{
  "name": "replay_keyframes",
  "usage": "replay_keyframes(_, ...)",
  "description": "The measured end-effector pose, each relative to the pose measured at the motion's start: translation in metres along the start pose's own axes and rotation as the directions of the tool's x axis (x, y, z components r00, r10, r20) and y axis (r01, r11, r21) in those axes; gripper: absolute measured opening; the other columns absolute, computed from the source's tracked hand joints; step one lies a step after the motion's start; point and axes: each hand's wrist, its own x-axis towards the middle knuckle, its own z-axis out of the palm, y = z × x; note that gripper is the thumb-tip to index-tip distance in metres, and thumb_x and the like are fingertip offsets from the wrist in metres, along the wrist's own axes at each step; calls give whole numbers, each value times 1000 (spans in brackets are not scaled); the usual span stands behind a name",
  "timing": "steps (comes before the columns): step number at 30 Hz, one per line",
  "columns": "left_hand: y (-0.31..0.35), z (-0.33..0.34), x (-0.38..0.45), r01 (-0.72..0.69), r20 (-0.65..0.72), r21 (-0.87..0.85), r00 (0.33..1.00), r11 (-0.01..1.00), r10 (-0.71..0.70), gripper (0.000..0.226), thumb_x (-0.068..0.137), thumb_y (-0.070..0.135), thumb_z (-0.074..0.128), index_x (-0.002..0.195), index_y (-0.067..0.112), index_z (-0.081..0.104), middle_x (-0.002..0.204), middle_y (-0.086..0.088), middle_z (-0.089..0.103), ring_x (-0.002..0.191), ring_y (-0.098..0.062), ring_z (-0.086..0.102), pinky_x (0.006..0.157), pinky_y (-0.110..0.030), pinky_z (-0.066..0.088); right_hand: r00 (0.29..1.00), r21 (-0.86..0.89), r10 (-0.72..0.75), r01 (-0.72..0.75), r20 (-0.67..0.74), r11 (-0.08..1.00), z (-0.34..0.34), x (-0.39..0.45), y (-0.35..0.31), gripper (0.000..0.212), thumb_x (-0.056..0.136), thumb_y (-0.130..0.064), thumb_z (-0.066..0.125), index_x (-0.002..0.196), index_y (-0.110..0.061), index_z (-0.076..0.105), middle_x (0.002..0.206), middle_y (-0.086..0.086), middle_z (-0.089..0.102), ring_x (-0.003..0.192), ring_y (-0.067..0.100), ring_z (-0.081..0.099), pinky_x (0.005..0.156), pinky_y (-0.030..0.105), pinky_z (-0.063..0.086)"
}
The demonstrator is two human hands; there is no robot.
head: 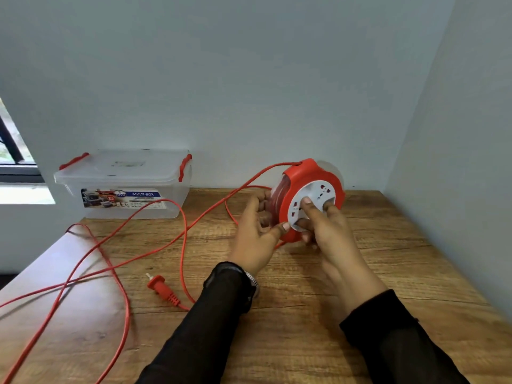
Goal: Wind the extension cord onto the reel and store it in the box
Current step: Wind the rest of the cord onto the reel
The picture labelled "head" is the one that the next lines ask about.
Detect person's right hand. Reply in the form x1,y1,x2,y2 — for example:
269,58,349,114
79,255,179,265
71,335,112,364
295,197,389,312

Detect red extension cable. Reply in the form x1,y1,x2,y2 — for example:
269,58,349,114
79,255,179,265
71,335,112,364
0,162,303,384

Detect person's left forearm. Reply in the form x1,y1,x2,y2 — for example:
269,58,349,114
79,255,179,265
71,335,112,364
136,262,257,384

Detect person's left hand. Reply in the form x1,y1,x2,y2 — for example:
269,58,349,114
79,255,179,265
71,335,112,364
229,190,291,276

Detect silver wristwatch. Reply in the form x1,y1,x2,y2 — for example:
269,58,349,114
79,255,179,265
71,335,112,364
244,271,261,298

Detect red power plug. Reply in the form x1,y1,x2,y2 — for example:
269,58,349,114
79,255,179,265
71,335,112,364
146,273,181,307

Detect window with dark frame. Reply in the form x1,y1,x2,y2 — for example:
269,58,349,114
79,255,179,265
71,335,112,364
0,98,56,205

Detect clear plastic storage box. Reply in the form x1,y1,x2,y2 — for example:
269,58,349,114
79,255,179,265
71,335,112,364
54,149,193,219

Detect red extension cord reel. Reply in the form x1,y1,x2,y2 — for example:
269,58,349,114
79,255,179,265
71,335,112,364
269,158,346,243

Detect person's right forearm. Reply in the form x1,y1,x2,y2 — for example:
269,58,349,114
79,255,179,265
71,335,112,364
339,290,470,384

